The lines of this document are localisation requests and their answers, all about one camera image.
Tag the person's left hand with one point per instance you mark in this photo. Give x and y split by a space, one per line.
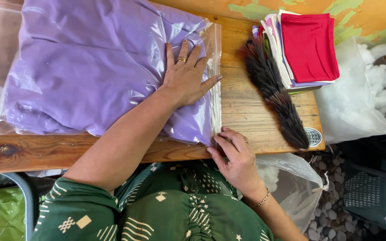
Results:
184 83

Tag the person's right hand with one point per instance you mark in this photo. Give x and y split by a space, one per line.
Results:
240 167

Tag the clear zip plastic bag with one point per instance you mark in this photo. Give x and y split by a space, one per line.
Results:
214 110

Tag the small white stuffing lump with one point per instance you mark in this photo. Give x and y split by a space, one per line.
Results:
268 177

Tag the knotted clear plastic bag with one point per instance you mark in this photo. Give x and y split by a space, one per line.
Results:
297 190

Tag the dark feather duster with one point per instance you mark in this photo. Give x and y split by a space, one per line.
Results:
273 97

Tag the round black white sticker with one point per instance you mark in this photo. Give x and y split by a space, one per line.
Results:
313 137

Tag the green patterned dress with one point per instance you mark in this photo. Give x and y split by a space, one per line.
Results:
166 211

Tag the purple folded cloth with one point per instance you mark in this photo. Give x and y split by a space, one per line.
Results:
89 73

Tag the large clear stuffing bag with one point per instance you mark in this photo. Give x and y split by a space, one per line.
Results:
343 110

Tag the dark green plastic chair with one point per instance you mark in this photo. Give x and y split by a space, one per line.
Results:
364 194

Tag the stack of folded coloured cloths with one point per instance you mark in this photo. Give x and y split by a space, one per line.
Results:
308 47

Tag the white fibre stuffing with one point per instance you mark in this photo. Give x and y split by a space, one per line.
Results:
379 80

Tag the grey metal chair frame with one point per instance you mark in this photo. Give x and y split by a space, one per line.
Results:
28 204

